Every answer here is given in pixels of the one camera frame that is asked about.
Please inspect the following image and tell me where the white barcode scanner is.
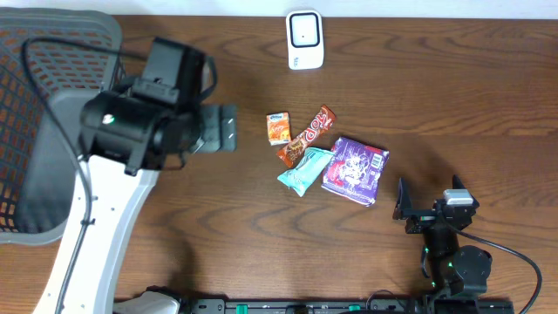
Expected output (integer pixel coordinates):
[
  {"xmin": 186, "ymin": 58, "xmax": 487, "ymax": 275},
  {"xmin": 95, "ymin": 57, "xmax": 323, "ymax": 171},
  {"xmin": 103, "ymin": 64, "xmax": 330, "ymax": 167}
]
[{"xmin": 285, "ymin": 10, "xmax": 324, "ymax": 71}]

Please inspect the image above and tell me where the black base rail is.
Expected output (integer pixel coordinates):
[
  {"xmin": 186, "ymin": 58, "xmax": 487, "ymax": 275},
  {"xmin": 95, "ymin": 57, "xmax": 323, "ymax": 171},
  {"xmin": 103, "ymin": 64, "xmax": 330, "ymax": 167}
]
[{"xmin": 179, "ymin": 296, "xmax": 514, "ymax": 314}]

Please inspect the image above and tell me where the teal snack wrapper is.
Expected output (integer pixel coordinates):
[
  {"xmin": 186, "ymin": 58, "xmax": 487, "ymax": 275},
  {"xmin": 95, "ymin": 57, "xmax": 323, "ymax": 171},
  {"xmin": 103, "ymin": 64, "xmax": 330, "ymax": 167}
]
[{"xmin": 277, "ymin": 147, "xmax": 334, "ymax": 197}]

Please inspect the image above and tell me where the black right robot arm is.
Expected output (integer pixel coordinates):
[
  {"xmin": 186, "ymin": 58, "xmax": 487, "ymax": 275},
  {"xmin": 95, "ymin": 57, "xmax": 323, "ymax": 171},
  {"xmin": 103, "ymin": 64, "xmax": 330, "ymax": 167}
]
[{"xmin": 392, "ymin": 175, "xmax": 493, "ymax": 297}]

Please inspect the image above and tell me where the purple snack packet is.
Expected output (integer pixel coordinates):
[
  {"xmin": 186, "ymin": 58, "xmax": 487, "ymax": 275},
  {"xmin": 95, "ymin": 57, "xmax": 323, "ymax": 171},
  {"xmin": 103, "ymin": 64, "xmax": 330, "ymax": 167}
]
[{"xmin": 322, "ymin": 137, "xmax": 390, "ymax": 207}]

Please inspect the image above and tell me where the grey plastic basket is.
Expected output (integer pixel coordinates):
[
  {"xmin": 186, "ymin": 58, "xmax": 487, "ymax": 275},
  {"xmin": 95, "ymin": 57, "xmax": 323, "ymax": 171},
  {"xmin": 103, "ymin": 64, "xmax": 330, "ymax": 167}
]
[{"xmin": 1, "ymin": 7, "xmax": 125, "ymax": 245}]

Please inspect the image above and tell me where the red chocolate bar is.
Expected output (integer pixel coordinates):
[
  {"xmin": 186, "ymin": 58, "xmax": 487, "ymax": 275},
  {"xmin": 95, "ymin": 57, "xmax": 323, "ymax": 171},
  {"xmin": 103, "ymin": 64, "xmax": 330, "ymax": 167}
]
[{"xmin": 276, "ymin": 105, "xmax": 336, "ymax": 167}]

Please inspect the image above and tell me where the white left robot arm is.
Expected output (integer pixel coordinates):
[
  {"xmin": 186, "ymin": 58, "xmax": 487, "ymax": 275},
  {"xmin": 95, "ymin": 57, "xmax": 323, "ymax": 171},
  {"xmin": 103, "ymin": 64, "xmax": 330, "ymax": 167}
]
[{"xmin": 35, "ymin": 38, "xmax": 237, "ymax": 313}]

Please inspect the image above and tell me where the small orange juice carton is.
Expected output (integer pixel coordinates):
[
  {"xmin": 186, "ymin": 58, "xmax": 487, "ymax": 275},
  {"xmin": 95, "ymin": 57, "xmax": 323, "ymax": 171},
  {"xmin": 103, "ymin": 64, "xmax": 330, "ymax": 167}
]
[{"xmin": 266, "ymin": 112, "xmax": 291, "ymax": 146}]

